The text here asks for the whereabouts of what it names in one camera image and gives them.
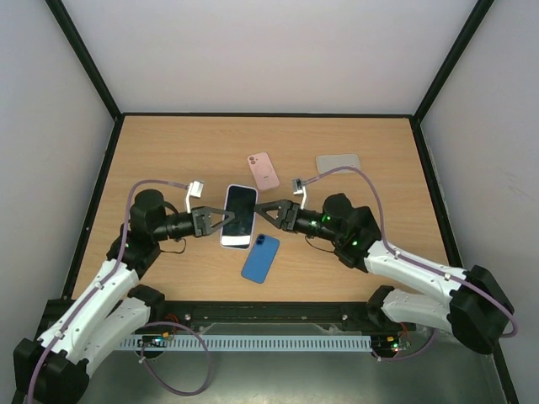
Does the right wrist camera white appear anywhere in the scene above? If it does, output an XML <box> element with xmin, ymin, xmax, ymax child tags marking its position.
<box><xmin>291</xmin><ymin>178</ymin><xmax>307</xmax><ymax>210</ymax></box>

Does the lavender phone case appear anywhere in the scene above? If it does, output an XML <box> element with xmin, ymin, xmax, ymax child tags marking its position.
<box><xmin>219</xmin><ymin>183</ymin><xmax>259</xmax><ymax>252</ymax></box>

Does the blue phone black screen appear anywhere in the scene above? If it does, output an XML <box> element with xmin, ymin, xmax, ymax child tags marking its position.
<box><xmin>221</xmin><ymin>185</ymin><xmax>257</xmax><ymax>248</ymax></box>

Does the pink phone case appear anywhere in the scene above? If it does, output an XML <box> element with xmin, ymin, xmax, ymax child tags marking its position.
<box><xmin>247</xmin><ymin>152</ymin><xmax>280</xmax><ymax>191</ymax></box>

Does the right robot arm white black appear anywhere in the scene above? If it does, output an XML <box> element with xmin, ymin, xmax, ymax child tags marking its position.
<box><xmin>254</xmin><ymin>194</ymin><xmax>514</xmax><ymax>354</ymax></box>

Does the black front rail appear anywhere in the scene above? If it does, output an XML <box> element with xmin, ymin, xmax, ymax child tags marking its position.
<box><xmin>156</xmin><ymin>300</ymin><xmax>416</xmax><ymax>335</ymax></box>

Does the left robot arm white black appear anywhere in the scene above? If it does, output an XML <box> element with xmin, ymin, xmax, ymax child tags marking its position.
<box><xmin>13</xmin><ymin>181</ymin><xmax>235</xmax><ymax>403</ymax></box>

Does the white slotted cable duct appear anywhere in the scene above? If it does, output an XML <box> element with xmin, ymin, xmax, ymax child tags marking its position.
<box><xmin>117</xmin><ymin>335</ymin><xmax>371</xmax><ymax>353</ymax></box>

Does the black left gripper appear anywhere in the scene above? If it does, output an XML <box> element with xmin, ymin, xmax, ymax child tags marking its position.
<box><xmin>152</xmin><ymin>206</ymin><xmax>234</xmax><ymax>242</ymax></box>

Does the black enclosure frame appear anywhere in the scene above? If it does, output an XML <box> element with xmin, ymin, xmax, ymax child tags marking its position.
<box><xmin>10</xmin><ymin>0</ymin><xmax>520</xmax><ymax>404</ymax></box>

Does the beige phone case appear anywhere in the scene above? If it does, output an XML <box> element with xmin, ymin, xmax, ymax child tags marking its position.
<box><xmin>315</xmin><ymin>154</ymin><xmax>360</xmax><ymax>174</ymax></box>

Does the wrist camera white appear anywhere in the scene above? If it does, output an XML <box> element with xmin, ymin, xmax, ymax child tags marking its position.
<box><xmin>291</xmin><ymin>178</ymin><xmax>307</xmax><ymax>210</ymax></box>
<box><xmin>184</xmin><ymin>180</ymin><xmax>205</xmax><ymax>213</ymax></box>

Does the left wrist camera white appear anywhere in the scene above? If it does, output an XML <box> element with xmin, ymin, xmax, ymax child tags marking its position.
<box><xmin>184</xmin><ymin>180</ymin><xmax>205</xmax><ymax>213</ymax></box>

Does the blue phone back up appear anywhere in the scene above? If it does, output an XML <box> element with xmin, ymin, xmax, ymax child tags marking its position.
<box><xmin>241</xmin><ymin>234</ymin><xmax>280</xmax><ymax>284</ymax></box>

